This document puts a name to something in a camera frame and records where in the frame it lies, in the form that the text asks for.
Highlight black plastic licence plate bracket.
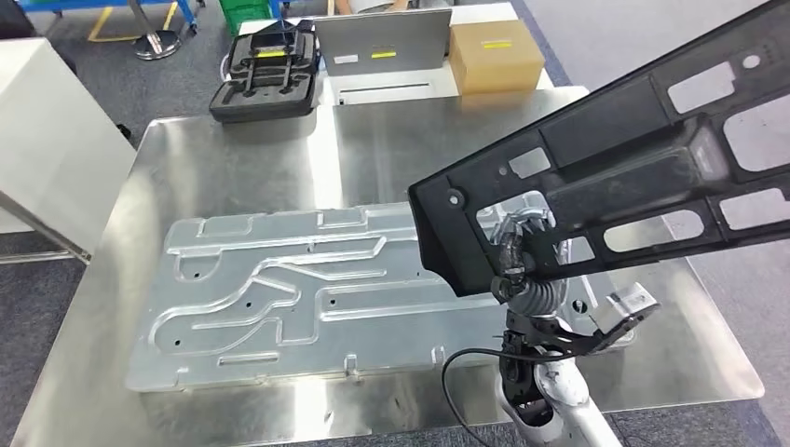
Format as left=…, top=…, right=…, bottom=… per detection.
left=407, top=0, right=790, bottom=299

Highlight brown cardboard box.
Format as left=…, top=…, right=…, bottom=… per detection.
left=447, top=20, right=547, bottom=97

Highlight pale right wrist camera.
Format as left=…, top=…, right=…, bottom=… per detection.
left=586, top=282, right=661, bottom=354

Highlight green plastic crate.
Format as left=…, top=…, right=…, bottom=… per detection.
left=217, top=0, right=276, bottom=37

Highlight black foam tool case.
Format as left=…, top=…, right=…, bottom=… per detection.
left=208, top=18, right=322, bottom=125

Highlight white cabinet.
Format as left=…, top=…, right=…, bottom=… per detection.
left=0, top=36, right=138, bottom=255

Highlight chrome stanchion post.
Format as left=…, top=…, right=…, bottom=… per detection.
left=126, top=0, right=184, bottom=61

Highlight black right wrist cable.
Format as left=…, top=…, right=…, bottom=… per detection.
left=440, top=346, right=560, bottom=440

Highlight machined aluminium panel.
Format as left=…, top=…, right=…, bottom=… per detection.
left=125, top=191, right=637, bottom=394

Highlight grey upright metal panel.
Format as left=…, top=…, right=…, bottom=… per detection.
left=313, top=7, right=454, bottom=78

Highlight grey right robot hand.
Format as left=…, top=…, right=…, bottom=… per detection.
left=487, top=206, right=557, bottom=280

